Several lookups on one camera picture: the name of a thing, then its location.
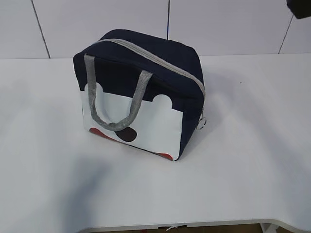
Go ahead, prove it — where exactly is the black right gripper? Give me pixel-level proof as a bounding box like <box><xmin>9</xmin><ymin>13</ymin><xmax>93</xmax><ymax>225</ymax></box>
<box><xmin>286</xmin><ymin>0</ymin><xmax>311</xmax><ymax>19</ymax></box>

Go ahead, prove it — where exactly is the navy blue lunch bag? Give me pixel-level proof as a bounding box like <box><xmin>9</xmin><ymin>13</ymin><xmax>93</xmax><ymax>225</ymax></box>
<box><xmin>73</xmin><ymin>29</ymin><xmax>206</xmax><ymax>161</ymax></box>

